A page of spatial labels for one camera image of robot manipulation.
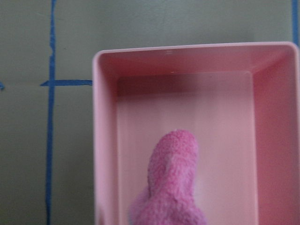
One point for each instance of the pink cleaning cloth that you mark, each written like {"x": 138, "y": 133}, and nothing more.
{"x": 168, "y": 198}

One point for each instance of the pink plastic bin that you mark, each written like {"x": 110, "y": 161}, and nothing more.
{"x": 241, "y": 101}

